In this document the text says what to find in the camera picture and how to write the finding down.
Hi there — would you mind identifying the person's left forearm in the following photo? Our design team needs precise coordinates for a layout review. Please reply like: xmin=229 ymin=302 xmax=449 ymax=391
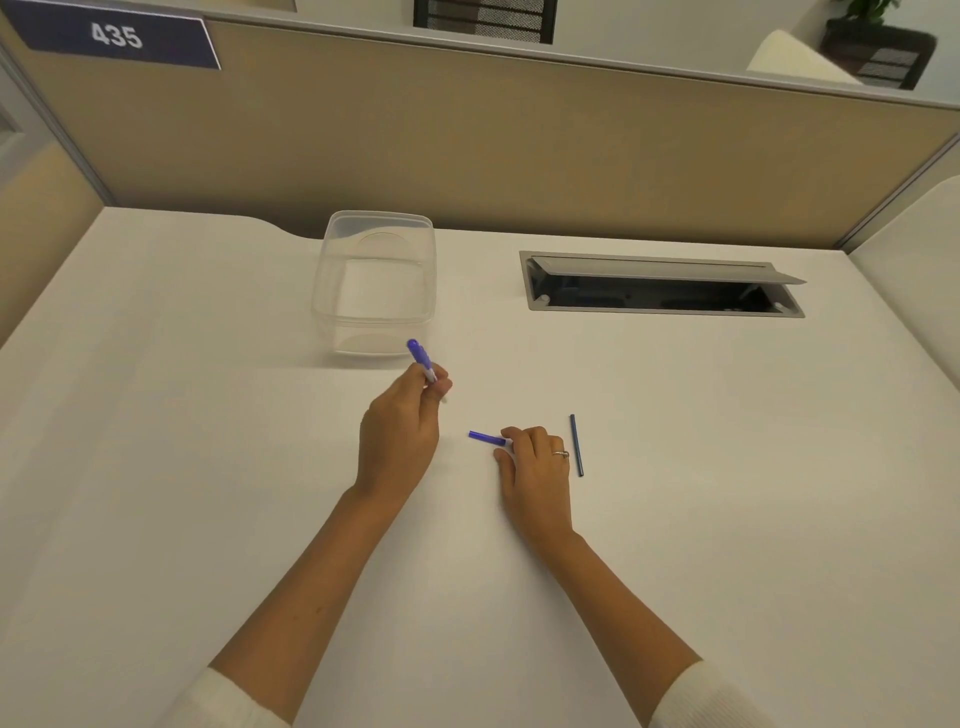
xmin=208 ymin=483 xmax=412 ymax=725

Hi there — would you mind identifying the cream seat backrest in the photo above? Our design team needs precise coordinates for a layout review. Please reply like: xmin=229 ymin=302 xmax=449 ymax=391
xmin=745 ymin=29 xmax=865 ymax=88

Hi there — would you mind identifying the black mesh office chair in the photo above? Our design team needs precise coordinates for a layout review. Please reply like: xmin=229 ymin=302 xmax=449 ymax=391
xmin=412 ymin=0 xmax=558 ymax=45
xmin=819 ymin=18 xmax=939 ymax=92

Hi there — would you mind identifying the grey desk cable box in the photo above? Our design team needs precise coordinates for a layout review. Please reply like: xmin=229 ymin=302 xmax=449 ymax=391
xmin=518 ymin=250 xmax=808 ymax=320

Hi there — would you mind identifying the green potted plant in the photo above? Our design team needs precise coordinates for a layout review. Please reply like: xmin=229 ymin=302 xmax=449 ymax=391
xmin=831 ymin=0 xmax=903 ymax=25

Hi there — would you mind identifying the person's right forearm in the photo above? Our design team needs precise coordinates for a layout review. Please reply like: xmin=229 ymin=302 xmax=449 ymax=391
xmin=523 ymin=529 xmax=703 ymax=708

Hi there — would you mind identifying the beige desk partition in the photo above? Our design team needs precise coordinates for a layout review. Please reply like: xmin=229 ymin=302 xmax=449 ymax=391
xmin=0 ymin=7 xmax=960 ymax=350

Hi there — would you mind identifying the blue number sign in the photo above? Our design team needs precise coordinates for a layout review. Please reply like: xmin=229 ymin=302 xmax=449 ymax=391
xmin=0 ymin=0 xmax=223 ymax=72

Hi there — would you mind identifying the white right sleeve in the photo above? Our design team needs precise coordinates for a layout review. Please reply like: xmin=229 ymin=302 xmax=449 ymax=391
xmin=647 ymin=659 xmax=779 ymax=728

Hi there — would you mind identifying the white left sleeve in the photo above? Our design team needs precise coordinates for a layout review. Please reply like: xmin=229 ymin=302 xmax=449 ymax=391
xmin=152 ymin=666 xmax=295 ymax=728

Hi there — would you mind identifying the clear plastic container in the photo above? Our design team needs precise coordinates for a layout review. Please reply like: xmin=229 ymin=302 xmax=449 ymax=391
xmin=311 ymin=210 xmax=438 ymax=359

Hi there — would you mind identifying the white neighbouring desk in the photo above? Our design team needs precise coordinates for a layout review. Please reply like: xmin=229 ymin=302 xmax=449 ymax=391
xmin=846 ymin=175 xmax=960 ymax=395

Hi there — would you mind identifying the person's left hand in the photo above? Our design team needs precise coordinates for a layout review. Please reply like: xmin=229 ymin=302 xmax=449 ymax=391
xmin=352 ymin=363 xmax=454 ymax=500

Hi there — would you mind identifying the white sleeve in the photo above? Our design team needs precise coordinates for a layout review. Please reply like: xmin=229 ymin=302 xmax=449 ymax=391
xmin=647 ymin=659 xmax=779 ymax=728
xmin=152 ymin=666 xmax=295 ymax=728

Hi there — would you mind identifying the person's right hand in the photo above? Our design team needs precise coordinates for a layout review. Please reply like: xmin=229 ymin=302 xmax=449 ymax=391
xmin=492 ymin=425 xmax=578 ymax=538

